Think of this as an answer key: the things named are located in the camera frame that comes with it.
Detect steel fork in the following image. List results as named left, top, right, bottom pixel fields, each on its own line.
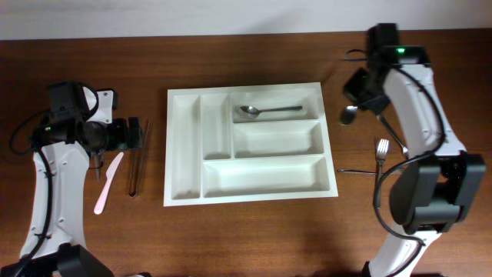
left=373, top=138, right=390, bottom=209

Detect white plastic knife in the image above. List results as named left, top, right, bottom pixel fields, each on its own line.
left=93, top=152, right=124, bottom=215

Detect small steel teaspoon right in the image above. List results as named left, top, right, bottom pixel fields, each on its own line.
left=93, top=152, right=104, bottom=182

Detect steel tablespoon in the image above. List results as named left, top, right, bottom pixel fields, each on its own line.
left=238, top=105, right=303, bottom=119
left=339, top=105, right=358, bottom=125

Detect steel fork horizontal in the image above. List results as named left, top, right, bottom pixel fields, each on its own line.
left=337, top=169, right=403, bottom=175

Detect steel fork slanted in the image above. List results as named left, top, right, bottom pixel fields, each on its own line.
left=377, top=114, right=409, bottom=159

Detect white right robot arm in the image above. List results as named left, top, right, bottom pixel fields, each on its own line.
left=344, top=45, right=486, bottom=276

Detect white cutlery tray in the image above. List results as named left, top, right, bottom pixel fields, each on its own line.
left=164, top=82, right=338, bottom=207

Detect long steel tongs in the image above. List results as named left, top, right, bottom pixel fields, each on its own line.
left=128, top=118, right=151, bottom=198

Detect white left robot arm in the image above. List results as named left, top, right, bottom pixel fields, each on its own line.
left=1, top=82, right=143, bottom=276

